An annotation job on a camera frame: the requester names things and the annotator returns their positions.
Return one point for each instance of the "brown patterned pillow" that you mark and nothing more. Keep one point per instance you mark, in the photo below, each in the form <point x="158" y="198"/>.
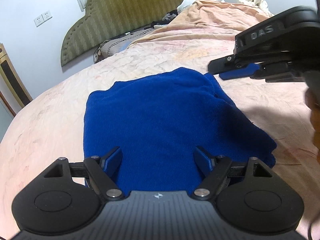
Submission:
<point x="117" y="46"/>

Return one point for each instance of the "pink bed blanket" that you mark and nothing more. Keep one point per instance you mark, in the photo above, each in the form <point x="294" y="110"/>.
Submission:
<point x="50" y="120"/>

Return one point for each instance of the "flower print wardrobe door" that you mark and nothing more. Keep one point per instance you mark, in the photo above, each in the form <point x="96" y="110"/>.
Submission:
<point x="3" y="122"/>

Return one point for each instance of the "person's right hand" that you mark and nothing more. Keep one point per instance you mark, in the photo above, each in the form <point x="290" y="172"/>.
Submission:
<point x="314" y="110"/>

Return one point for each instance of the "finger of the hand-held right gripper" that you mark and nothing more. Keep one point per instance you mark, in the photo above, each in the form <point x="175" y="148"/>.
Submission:
<point x="222" y="65"/>
<point x="240" y="71"/>

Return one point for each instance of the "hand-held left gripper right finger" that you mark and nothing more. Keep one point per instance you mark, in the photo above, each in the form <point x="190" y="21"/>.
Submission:
<point x="203" y="161"/>

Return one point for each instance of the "gold tower fan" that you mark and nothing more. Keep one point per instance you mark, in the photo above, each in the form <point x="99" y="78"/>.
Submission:
<point x="11" y="77"/>

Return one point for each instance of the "cream crumpled cloth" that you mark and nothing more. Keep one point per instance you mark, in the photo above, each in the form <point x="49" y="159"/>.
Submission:
<point x="255" y="1"/>

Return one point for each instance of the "white duvet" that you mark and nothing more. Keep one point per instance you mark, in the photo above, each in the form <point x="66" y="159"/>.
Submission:
<point x="195" y="1"/>

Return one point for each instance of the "blue beaded sweater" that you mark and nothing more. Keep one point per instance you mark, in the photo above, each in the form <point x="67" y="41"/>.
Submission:
<point x="155" y="115"/>

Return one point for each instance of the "dark clothes pile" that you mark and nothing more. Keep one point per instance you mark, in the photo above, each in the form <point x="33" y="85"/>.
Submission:
<point x="165" y="17"/>

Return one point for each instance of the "white wall socket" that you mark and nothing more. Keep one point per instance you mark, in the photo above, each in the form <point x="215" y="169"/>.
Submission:
<point x="47" y="15"/>
<point x="38" y="21"/>

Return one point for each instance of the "olive striped headboard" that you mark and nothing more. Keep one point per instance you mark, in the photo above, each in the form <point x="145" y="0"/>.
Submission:
<point x="120" y="12"/>

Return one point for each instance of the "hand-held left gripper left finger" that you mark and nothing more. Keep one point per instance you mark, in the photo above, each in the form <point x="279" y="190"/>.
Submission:
<point x="113" y="161"/>

